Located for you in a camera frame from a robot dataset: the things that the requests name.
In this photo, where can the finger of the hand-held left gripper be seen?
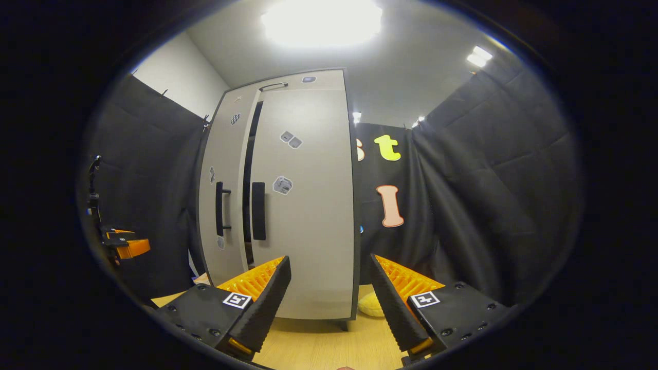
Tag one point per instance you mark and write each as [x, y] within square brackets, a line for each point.
[131, 247]

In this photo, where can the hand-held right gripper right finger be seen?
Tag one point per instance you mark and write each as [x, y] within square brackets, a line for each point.
[393, 308]

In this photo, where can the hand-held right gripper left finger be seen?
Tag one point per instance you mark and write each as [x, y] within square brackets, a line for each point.
[267, 308]

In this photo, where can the grey shoe cabinet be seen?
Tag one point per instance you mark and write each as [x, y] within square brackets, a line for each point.
[357, 231]

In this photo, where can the grey cabinet door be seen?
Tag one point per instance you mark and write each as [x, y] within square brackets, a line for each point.
[313, 231]
[226, 154]

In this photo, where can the yellow plush toy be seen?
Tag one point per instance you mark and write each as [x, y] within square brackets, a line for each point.
[369, 306]

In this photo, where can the black backdrop cloth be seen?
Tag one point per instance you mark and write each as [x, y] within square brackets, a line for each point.
[488, 195]

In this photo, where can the ceiling light panel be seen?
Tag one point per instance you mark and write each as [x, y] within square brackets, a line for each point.
[321, 23]
[418, 122]
[479, 56]

